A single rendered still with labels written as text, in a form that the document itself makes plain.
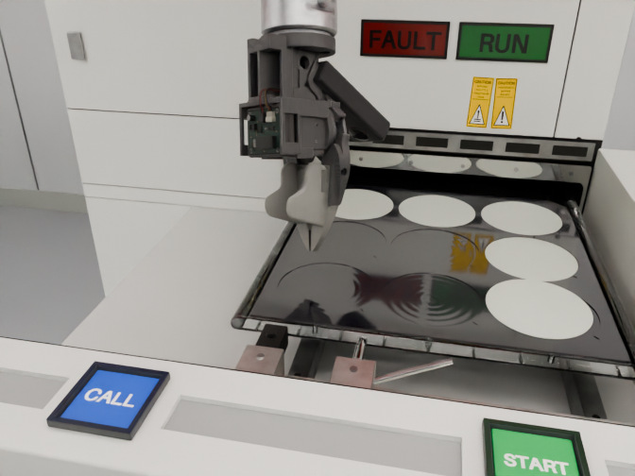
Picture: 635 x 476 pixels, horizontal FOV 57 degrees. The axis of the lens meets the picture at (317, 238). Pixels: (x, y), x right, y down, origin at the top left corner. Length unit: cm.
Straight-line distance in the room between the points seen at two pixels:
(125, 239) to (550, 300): 74
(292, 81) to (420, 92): 31
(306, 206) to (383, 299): 12
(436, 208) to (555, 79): 23
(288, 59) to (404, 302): 26
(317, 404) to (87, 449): 14
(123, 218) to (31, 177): 213
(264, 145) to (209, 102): 37
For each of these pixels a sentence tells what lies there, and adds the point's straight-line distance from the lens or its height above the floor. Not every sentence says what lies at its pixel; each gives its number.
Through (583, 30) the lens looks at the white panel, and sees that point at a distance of 85.
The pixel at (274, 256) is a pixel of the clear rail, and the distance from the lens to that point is 66.
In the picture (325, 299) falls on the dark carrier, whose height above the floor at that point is 90.
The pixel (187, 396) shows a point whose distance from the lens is 40.
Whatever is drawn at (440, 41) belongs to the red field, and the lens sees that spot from 83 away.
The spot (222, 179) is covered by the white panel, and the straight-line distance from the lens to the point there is 96.
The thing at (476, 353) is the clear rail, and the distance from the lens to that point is 54.
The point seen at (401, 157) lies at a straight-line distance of 87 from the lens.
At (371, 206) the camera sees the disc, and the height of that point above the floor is 90.
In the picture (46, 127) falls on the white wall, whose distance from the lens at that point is 301.
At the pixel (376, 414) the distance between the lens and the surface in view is 38.
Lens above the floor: 123
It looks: 28 degrees down
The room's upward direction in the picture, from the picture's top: straight up
